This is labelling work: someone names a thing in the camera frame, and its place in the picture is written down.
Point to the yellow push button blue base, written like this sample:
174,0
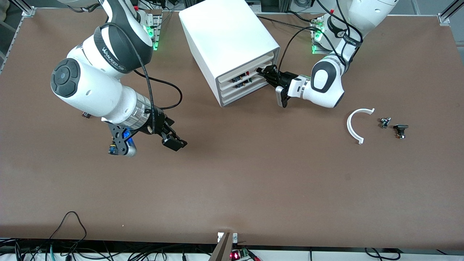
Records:
111,149

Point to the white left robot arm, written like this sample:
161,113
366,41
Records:
326,83

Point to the small black switch part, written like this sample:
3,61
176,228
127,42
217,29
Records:
400,128

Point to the white curved plastic arc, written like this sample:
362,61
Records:
350,127

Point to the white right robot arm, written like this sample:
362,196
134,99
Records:
98,83

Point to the circuit board red light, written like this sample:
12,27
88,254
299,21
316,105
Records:
241,254

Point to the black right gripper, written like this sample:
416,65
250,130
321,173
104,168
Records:
160,125

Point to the red push button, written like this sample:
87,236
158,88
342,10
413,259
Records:
242,77

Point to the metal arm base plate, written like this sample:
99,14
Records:
316,45
156,32

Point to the small grey metal part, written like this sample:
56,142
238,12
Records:
385,122

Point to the green push button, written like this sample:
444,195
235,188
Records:
243,85

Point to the small black contact block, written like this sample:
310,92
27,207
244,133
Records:
86,115

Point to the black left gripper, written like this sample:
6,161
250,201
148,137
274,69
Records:
285,79

